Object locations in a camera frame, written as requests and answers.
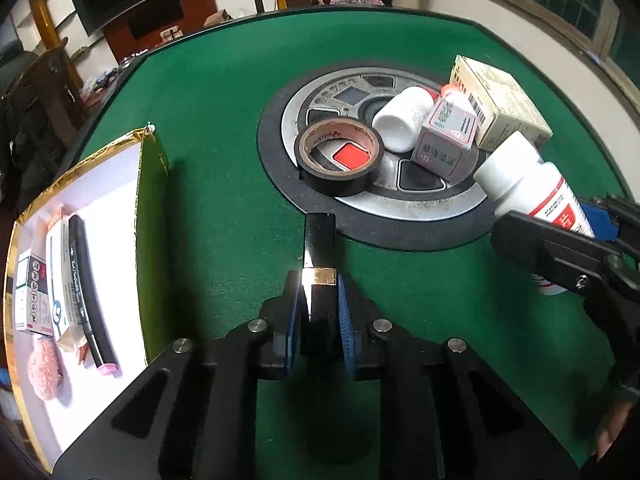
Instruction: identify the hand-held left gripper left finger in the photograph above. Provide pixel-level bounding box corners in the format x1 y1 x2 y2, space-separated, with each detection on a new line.
50 270 306 480

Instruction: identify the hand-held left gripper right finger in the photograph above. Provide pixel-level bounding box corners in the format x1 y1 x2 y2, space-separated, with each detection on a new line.
336 272 583 480

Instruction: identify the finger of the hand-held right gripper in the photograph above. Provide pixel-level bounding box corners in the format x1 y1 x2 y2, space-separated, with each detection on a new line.
490 210 640 306
580 194 640 257

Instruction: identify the white pill bottle red label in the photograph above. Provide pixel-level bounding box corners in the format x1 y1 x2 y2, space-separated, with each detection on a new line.
472 131 596 297

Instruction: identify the black gold-banded tube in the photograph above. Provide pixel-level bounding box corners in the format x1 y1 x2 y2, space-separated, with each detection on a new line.
300 212 342 361

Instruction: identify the pink and white medicine box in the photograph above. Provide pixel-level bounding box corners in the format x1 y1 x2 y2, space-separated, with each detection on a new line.
411 97 481 183

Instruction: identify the large cream medicine box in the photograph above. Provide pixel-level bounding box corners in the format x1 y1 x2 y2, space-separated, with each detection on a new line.
448 54 554 152

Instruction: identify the black tape roll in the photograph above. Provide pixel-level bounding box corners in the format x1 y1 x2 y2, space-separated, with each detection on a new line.
294 119 386 197

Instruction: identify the white gold-edged cardboard box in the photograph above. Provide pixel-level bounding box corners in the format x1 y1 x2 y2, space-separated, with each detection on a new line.
2 127 173 473

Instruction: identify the black marker pink cap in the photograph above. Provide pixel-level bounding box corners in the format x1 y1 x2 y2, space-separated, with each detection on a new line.
66 214 121 378

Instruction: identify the long white ointment box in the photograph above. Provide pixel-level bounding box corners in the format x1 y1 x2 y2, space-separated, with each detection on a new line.
45 207 88 356

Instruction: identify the pink plush toy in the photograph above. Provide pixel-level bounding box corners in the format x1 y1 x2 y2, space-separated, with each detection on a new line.
26 337 65 402

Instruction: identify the silver red medicine box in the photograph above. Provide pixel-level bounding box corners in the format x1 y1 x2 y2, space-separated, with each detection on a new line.
14 254 55 337

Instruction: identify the person's right hand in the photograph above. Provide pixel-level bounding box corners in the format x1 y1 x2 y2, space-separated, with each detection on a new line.
595 404 632 461

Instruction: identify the round silver table console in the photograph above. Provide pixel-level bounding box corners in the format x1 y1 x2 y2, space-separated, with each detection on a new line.
256 60 506 253

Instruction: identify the small red-capped dropper bottle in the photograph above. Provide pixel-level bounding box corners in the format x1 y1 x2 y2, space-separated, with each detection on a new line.
440 83 476 111

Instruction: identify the plain white pill bottle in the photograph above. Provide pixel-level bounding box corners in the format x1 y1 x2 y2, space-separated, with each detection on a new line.
371 86 435 154

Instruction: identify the wooden television cabinet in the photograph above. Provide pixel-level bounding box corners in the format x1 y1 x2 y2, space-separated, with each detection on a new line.
102 0 221 66

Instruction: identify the dark wooden chair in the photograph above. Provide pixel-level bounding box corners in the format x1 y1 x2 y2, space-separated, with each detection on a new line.
0 42 88 211

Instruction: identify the window with brown frame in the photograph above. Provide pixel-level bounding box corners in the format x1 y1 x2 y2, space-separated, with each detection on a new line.
425 0 640 86

